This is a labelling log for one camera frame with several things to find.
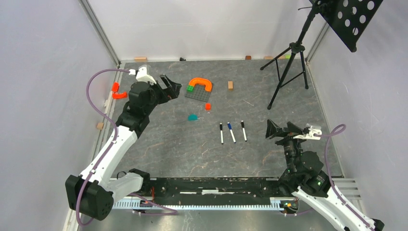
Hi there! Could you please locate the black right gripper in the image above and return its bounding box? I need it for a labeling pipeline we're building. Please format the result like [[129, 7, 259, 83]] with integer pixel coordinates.
[[265, 119, 307, 175]]

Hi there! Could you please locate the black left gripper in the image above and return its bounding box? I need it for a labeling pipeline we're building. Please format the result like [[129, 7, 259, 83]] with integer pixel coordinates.
[[144, 74, 181, 115]]

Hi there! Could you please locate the white pen black tip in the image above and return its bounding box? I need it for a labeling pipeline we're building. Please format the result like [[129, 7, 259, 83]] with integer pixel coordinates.
[[241, 120, 248, 142]]

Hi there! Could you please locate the white pen blue tip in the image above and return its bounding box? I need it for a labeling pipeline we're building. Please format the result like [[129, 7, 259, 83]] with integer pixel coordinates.
[[229, 129, 236, 143]]

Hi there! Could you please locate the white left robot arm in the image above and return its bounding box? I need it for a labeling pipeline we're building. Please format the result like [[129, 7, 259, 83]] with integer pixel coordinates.
[[65, 75, 182, 226]]

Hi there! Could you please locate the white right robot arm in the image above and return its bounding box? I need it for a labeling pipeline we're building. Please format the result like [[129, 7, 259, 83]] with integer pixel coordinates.
[[266, 119, 385, 231]]

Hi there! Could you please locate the teal cube near pen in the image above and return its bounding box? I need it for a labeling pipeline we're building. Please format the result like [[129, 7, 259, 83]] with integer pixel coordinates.
[[188, 114, 198, 121]]

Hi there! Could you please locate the green lego brick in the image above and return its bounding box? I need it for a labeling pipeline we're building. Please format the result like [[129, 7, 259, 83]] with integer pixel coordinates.
[[187, 85, 194, 92]]

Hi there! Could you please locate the grey lego baseplate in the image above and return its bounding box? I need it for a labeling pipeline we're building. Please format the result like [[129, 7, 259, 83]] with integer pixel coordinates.
[[185, 85, 212, 102]]

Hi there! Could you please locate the orange arch block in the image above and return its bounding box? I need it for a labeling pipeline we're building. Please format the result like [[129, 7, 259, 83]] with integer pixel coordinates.
[[188, 77, 213, 92]]

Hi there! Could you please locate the red cube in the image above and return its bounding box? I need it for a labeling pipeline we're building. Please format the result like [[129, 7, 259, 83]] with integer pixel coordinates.
[[205, 103, 211, 111]]

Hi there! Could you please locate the orange curved block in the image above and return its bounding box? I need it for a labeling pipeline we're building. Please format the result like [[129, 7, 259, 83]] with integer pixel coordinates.
[[112, 92, 128, 99]]

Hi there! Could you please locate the orange block upright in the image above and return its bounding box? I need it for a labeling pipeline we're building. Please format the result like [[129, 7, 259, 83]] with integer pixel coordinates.
[[111, 82, 119, 92]]

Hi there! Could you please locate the black tripod stand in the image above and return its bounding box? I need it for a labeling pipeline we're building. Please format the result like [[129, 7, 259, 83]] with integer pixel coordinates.
[[260, 0, 326, 110]]

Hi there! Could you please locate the wooden block back right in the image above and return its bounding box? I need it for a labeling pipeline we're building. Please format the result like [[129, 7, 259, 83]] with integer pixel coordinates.
[[263, 55, 286, 60]]

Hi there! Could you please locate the black perforated plate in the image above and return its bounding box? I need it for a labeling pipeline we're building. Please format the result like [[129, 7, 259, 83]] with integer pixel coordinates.
[[311, 0, 382, 52]]

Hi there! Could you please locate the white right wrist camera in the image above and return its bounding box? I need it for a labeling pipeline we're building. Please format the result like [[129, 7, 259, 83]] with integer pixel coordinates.
[[293, 124, 322, 140]]

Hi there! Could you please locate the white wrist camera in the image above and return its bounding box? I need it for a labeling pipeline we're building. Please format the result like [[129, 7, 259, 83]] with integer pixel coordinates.
[[136, 64, 157, 85], [293, 124, 322, 140]]

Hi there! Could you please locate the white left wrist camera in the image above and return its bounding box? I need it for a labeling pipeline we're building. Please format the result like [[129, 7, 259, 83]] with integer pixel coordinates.
[[136, 64, 157, 85]]

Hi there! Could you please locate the wooden block back wall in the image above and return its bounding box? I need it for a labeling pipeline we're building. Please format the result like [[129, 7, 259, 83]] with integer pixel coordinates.
[[134, 57, 148, 63]]

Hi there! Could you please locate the aluminium frame rail left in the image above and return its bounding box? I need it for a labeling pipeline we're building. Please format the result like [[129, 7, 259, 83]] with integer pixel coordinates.
[[86, 68, 129, 175]]

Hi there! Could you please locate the blue cable duct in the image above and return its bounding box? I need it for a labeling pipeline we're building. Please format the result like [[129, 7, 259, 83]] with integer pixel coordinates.
[[113, 197, 299, 212]]

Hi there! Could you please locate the wooden block left rail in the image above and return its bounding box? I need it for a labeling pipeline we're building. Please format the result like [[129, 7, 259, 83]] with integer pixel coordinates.
[[96, 122, 104, 130]]

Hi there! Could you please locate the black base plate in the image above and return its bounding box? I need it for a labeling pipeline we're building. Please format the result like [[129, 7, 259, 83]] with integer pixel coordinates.
[[136, 177, 297, 206]]

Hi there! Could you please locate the aluminium corner post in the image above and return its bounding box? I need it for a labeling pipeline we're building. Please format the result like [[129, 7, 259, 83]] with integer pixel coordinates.
[[78, 0, 121, 67]]

